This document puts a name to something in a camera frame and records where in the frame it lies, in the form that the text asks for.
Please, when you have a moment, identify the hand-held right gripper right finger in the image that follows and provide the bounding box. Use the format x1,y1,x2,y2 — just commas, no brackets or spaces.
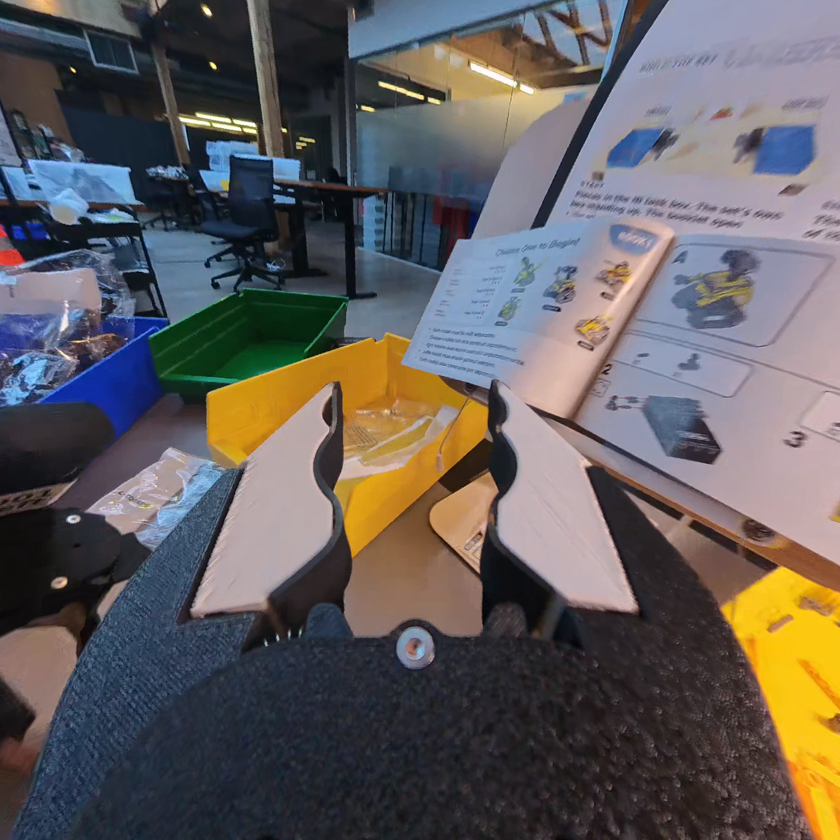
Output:
479,381,640,639

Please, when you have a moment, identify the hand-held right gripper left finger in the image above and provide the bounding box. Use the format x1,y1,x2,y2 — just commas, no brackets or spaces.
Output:
191,381,353,626

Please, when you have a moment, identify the small clear bag white label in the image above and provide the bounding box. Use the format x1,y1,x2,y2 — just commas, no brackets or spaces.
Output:
84,448,227,550

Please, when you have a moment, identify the yellow storage bin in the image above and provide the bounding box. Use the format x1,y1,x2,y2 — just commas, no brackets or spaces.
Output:
206,334,490,555

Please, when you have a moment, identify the large clear bag white label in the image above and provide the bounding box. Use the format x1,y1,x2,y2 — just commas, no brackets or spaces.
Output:
339,398,458,481

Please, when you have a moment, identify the blue storage bin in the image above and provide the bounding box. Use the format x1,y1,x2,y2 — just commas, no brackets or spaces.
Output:
0,315,170,441

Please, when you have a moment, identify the grey desk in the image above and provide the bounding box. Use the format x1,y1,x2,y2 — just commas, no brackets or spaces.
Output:
0,394,736,840

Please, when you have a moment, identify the wooden top background desk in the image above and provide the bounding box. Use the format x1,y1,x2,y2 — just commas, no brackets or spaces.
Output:
269,178,391,300

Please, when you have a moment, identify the white printed sheet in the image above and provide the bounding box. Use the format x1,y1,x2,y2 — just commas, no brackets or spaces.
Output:
430,470,502,573

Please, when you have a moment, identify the green storage bin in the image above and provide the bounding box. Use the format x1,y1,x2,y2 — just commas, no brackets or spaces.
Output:
149,289,350,403

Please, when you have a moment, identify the yellow bin with bricks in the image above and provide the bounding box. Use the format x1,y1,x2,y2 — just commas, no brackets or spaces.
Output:
720,567,840,840

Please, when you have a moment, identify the instruction booklet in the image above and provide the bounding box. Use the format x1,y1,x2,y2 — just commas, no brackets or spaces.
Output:
402,0,840,565

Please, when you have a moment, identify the black office chair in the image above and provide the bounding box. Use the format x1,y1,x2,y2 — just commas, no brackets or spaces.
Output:
200,155,290,292

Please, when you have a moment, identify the shelf of coloured bins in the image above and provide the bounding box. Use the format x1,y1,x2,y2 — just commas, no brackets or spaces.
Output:
374,195,480,270

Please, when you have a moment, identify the cluttered background table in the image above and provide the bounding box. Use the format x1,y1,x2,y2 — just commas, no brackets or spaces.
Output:
0,158,169,319

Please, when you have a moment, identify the beige booklet stand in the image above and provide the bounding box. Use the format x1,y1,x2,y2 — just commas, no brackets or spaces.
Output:
473,99,840,592

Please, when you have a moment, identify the wooden support post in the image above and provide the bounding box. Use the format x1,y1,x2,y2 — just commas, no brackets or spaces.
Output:
247,0,292,158

